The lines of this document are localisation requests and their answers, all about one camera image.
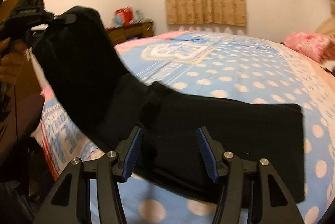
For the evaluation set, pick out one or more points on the wooden headboard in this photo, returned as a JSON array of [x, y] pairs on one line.
[[328, 26]]

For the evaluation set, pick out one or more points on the person's left hand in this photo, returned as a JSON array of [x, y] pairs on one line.
[[11, 64]]

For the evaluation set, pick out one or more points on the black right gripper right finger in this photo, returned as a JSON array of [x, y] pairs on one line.
[[254, 184]]

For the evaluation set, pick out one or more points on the black garment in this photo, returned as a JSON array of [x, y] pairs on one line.
[[106, 102]]

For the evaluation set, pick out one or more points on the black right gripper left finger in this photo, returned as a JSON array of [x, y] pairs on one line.
[[69, 199]]

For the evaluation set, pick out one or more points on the pink and blue bed blanket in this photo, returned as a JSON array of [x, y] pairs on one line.
[[219, 65]]

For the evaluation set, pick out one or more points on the red bag on desk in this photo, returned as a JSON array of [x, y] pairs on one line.
[[123, 17]]

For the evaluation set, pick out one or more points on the pink floral pillow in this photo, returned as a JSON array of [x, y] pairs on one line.
[[317, 47]]

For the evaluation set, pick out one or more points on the brown wooden desk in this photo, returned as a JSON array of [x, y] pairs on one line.
[[137, 30]]

